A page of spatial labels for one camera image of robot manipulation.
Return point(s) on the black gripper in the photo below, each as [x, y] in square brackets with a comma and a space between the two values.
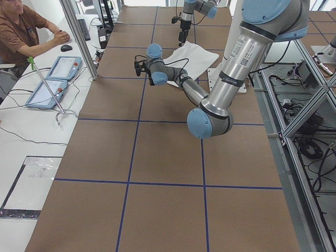
[183, 25]
[151, 79]

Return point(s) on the white long-sleeve printed shirt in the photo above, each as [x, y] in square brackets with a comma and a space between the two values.
[193, 58]

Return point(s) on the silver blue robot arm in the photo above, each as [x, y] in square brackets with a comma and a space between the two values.
[206, 8]
[259, 24]

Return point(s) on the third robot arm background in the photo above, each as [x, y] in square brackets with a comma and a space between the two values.
[325, 54]

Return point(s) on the black keyboard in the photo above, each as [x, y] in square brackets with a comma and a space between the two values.
[84, 29]

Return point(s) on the blue teach pendant far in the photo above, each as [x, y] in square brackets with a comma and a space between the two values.
[65, 68]

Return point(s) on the blue teach pendant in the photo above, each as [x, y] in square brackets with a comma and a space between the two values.
[41, 97]
[65, 68]

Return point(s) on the black computer mouse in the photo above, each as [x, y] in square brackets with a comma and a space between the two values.
[65, 48]

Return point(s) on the blue teach pendant near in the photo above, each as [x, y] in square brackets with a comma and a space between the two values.
[41, 97]

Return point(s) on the metal rod green tip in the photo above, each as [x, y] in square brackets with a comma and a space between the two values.
[61, 109]

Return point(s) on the person in brown shirt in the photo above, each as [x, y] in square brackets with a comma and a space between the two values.
[19, 38]

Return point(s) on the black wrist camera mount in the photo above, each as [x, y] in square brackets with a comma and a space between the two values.
[175, 20]
[139, 67]

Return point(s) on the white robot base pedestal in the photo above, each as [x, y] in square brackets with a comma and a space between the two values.
[241, 53]

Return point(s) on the aluminium frame post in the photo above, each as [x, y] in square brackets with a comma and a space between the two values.
[79, 38]

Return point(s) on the aluminium frame rack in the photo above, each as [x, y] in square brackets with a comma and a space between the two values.
[295, 87]

